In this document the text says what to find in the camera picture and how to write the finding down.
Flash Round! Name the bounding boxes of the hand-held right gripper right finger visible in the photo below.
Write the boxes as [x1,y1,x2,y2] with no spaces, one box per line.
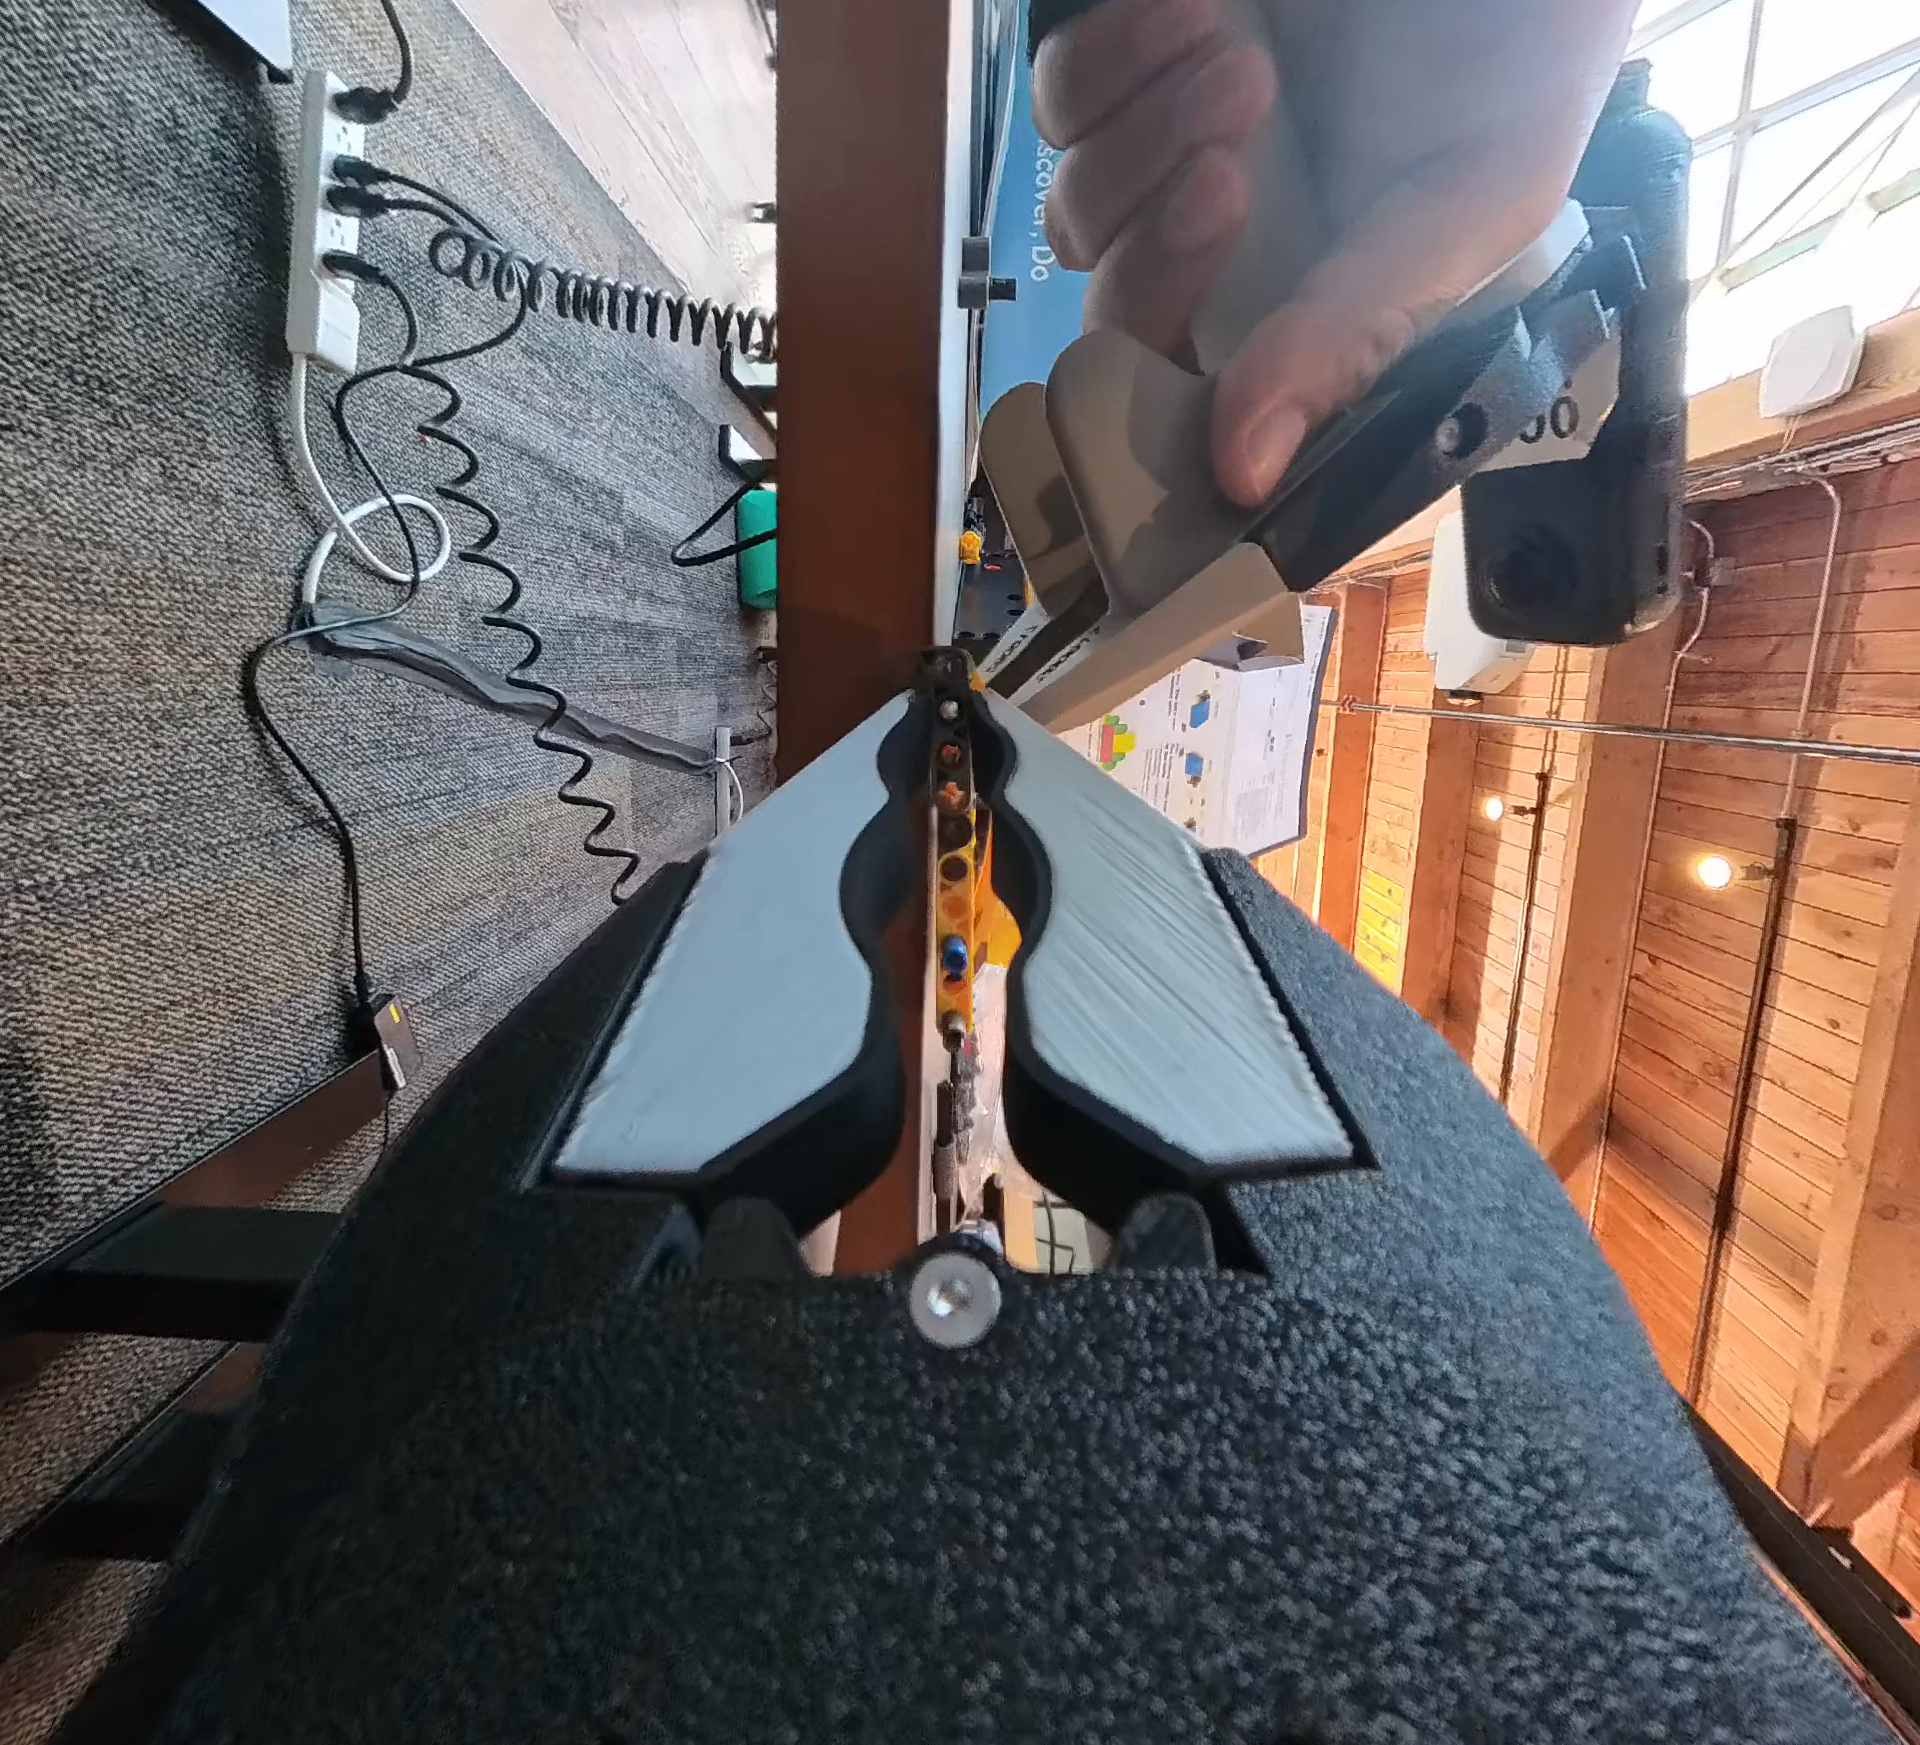
[979,694,1358,1223]

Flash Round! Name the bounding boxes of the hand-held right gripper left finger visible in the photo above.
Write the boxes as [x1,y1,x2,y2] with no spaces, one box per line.
[550,694,940,1223]

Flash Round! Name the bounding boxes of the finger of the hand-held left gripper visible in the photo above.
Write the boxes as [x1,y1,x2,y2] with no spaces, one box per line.
[985,531,1315,727]
[978,330,1268,631]

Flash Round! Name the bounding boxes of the yellow brick panel piece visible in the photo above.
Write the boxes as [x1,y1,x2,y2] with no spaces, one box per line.
[927,786,1003,1042]

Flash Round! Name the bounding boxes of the person's left hand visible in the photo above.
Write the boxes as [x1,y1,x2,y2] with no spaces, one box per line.
[1031,0,1718,509]

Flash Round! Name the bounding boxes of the white ceiling sensor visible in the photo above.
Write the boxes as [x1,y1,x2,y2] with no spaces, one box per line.
[1756,306,1868,422]

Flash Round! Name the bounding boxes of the white power strip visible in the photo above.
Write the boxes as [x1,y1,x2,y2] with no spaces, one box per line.
[284,67,371,376]

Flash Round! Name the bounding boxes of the colourful wall poster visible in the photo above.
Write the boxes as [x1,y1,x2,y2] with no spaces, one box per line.
[1088,601,1339,863]

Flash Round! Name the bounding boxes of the thin black cable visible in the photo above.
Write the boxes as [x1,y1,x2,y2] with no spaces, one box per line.
[242,612,417,1093]

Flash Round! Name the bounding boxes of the black coiled cable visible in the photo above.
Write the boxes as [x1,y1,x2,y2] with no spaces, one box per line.
[317,270,650,913]
[333,163,781,372]

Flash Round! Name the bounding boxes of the white cable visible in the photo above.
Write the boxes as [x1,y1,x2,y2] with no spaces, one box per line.
[293,349,461,601]

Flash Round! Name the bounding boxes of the black desk frame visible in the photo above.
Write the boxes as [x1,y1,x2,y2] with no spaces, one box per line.
[0,1041,407,1572]

